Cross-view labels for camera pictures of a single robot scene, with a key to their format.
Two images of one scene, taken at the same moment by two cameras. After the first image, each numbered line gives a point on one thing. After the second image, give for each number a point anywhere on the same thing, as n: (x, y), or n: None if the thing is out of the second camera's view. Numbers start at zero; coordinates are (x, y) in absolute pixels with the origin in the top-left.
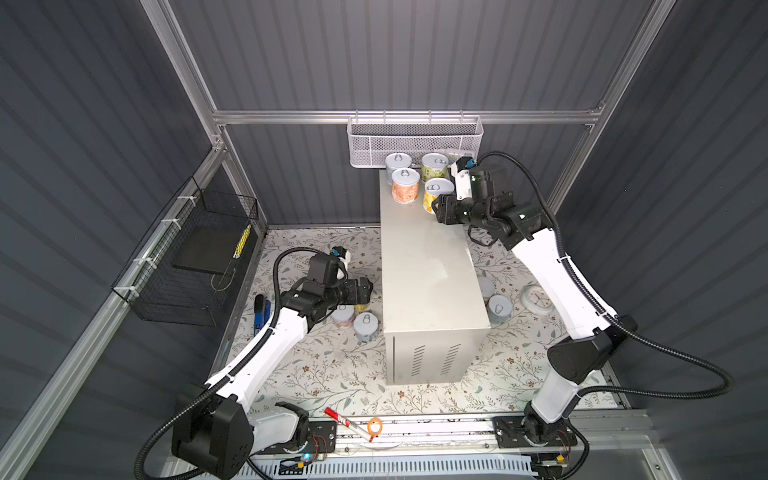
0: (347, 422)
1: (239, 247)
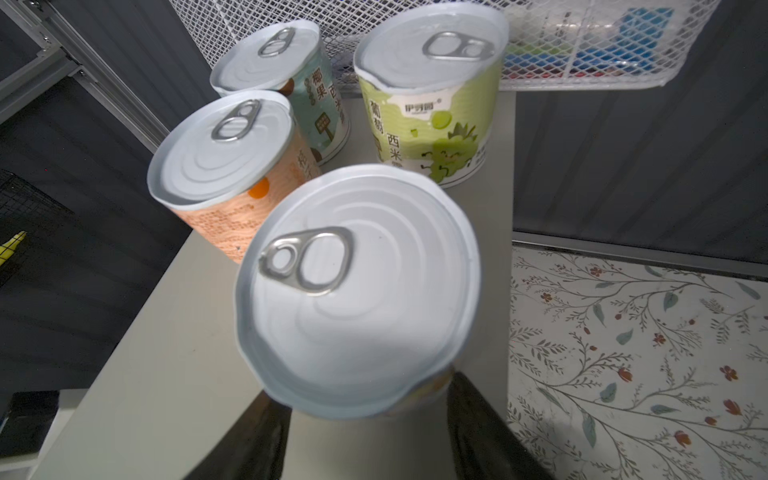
0: None
1: (8, 248)
